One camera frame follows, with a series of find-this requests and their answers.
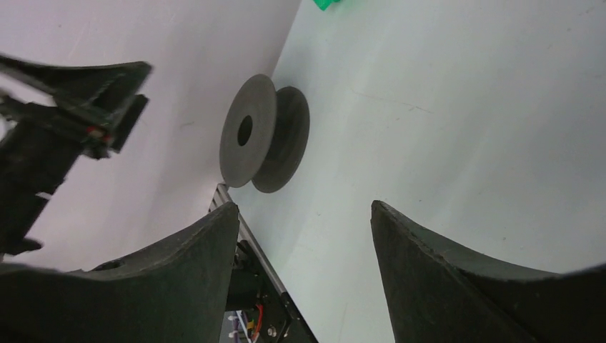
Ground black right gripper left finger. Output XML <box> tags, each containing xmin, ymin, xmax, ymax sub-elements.
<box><xmin>1</xmin><ymin>202</ymin><xmax>239</xmax><ymax>342</ymax></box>

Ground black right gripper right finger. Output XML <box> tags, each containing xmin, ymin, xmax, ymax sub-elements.
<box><xmin>371</xmin><ymin>201</ymin><xmax>605</xmax><ymax>342</ymax></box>

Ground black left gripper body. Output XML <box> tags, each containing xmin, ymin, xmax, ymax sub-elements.
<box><xmin>1</xmin><ymin>91</ymin><xmax>86</xmax><ymax>256</ymax></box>

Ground green plastic bin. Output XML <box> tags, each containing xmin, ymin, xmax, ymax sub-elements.
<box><xmin>313</xmin><ymin>0</ymin><xmax>340</xmax><ymax>11</ymax></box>

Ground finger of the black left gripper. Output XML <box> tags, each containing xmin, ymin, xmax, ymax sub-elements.
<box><xmin>1</xmin><ymin>55</ymin><xmax>152</xmax><ymax>159</ymax></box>

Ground dark grey cable spool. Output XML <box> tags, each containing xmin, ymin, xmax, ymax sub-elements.
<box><xmin>219</xmin><ymin>74</ymin><xmax>310</xmax><ymax>194</ymax></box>

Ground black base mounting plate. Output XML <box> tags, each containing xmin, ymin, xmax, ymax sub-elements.
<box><xmin>226</xmin><ymin>214</ymin><xmax>318</xmax><ymax>343</ymax></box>

